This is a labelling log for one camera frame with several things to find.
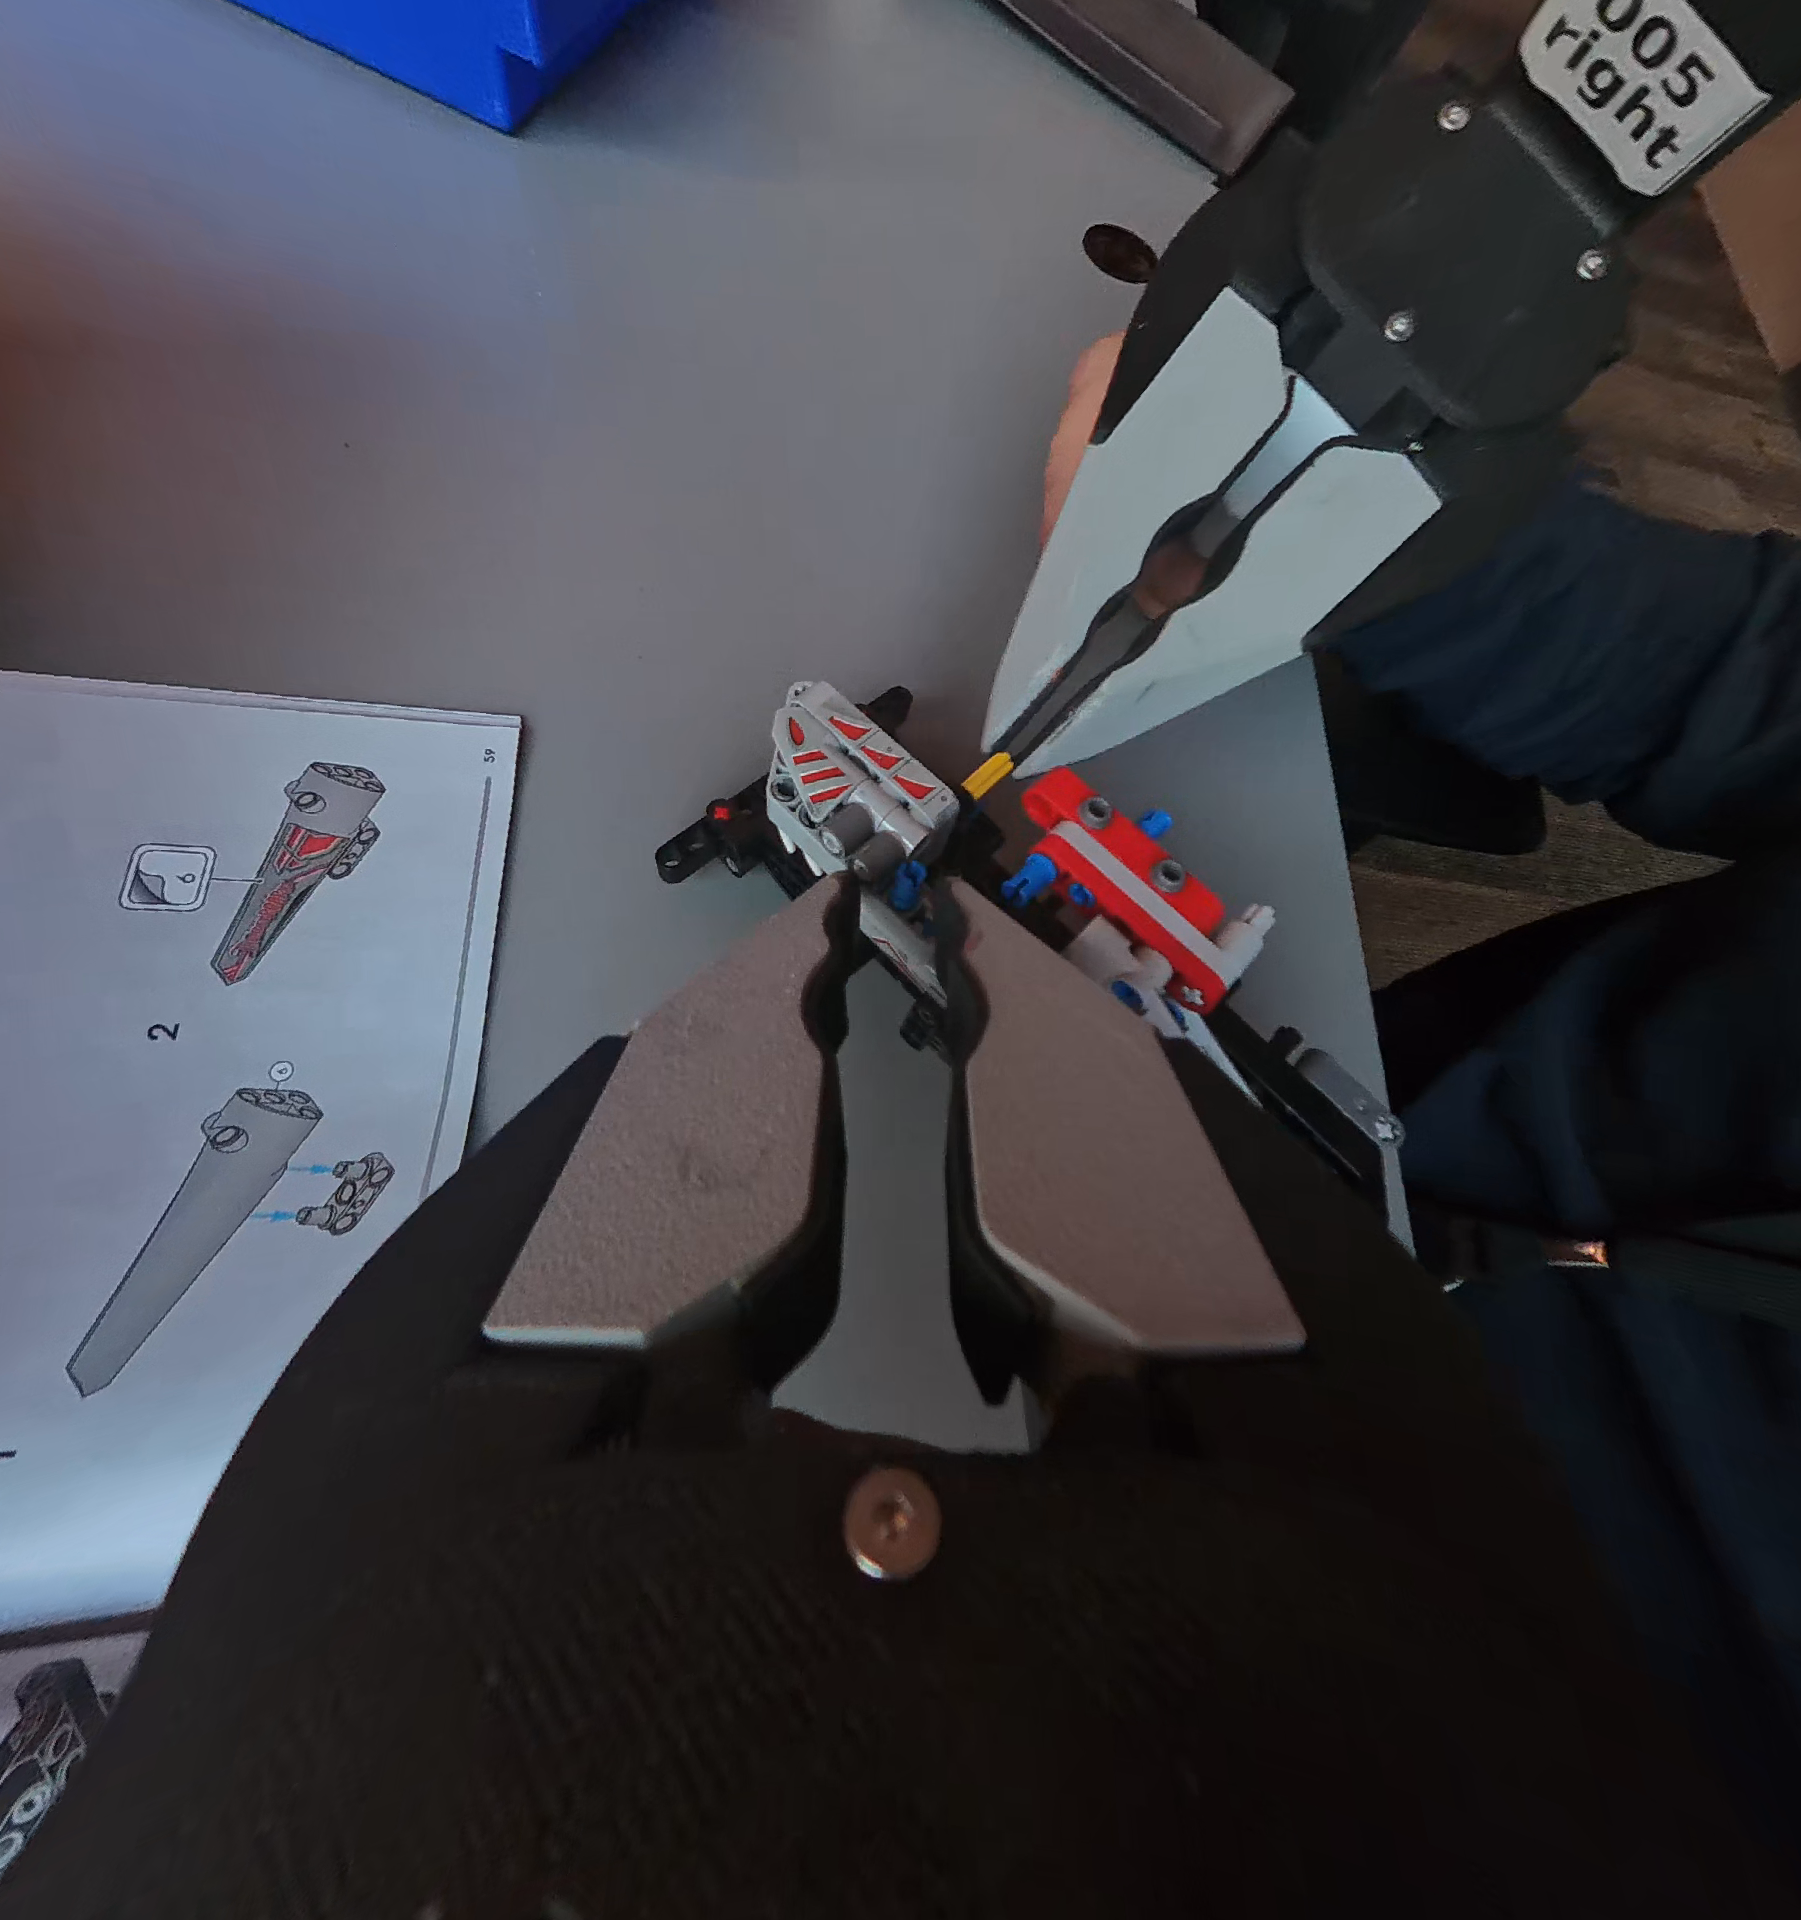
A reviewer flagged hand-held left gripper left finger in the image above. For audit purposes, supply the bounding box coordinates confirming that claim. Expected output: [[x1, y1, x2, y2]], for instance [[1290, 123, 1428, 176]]
[[485, 877, 852, 1345]]

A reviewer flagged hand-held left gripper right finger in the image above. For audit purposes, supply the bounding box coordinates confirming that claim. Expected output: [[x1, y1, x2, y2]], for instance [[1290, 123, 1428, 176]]
[[938, 886, 1310, 1407]]

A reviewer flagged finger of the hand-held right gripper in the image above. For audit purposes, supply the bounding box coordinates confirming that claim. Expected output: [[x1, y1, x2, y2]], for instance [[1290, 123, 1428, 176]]
[[983, 286, 1300, 741], [1010, 434, 1446, 780]]

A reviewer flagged lego truck model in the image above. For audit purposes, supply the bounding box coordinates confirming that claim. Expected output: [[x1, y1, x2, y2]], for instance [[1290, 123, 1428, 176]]
[[655, 682, 1410, 1206]]

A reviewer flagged person's right forearm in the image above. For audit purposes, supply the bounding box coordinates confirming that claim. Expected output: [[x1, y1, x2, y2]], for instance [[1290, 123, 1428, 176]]
[[1318, 479, 1801, 867]]

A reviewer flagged lego instruction booklet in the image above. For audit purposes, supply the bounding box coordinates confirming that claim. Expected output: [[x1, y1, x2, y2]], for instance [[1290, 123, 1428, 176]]
[[0, 667, 525, 1920]]

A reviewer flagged person's right hand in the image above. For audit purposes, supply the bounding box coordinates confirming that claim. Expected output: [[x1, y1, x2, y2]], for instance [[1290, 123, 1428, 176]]
[[1039, 330, 1143, 550]]

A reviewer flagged brown cardboard box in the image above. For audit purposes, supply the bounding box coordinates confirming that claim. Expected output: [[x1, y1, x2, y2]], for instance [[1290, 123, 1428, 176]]
[[1693, 138, 1801, 373]]

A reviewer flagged grey metal bar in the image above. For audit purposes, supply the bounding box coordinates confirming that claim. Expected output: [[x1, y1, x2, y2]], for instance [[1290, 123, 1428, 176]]
[[992, 0, 1300, 170]]

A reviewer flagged person's dark clothing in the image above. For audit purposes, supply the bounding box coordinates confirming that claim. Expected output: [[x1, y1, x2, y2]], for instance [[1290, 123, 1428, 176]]
[[1347, 831, 1801, 1920]]

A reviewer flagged blue plastic bin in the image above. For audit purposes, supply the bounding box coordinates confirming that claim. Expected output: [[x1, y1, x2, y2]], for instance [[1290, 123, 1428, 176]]
[[223, 0, 648, 136]]

